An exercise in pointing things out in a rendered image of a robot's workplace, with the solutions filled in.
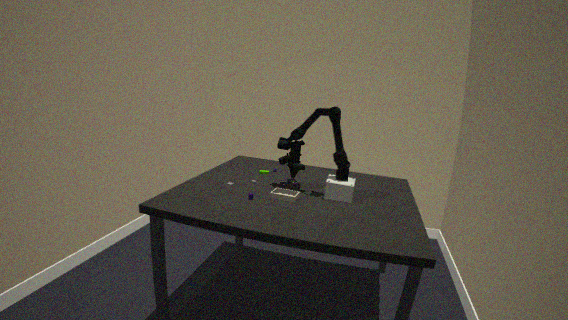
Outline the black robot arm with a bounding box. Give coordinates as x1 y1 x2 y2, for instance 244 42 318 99
277 107 351 182

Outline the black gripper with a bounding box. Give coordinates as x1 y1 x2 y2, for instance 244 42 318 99
287 151 305 179

